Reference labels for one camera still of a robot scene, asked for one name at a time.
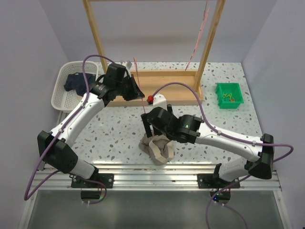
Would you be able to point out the aluminium rail base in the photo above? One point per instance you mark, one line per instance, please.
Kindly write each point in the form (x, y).
(110, 143)

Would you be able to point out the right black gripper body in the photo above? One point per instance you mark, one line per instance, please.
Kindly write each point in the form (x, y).
(168, 133)

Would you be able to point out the white plastic basket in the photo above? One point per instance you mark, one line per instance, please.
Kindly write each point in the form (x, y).
(64, 97)

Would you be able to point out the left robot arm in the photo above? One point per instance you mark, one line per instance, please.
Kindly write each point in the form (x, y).
(55, 146)

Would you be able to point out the pink wire hanger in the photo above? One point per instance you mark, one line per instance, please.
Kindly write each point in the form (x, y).
(202, 26)

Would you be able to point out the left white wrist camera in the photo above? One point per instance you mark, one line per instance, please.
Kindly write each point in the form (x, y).
(128, 65)

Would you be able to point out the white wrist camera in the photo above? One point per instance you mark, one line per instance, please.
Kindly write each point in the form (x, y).
(128, 65)
(157, 100)

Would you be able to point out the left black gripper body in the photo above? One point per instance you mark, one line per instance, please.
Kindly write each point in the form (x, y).
(124, 88)

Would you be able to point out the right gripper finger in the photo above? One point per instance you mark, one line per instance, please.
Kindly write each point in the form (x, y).
(146, 125)
(169, 109)

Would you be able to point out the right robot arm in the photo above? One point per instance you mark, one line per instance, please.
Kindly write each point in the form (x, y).
(255, 153)

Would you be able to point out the wooden clothes rack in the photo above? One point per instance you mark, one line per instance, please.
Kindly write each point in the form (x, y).
(153, 80)

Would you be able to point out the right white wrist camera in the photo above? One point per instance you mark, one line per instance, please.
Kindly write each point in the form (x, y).
(157, 100)

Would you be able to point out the green plastic bin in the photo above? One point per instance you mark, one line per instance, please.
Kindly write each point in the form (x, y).
(228, 88)

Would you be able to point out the grey beige underwear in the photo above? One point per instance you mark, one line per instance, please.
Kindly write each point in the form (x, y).
(158, 147)

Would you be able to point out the navy blue underwear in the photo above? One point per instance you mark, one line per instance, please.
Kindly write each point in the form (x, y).
(77, 83)

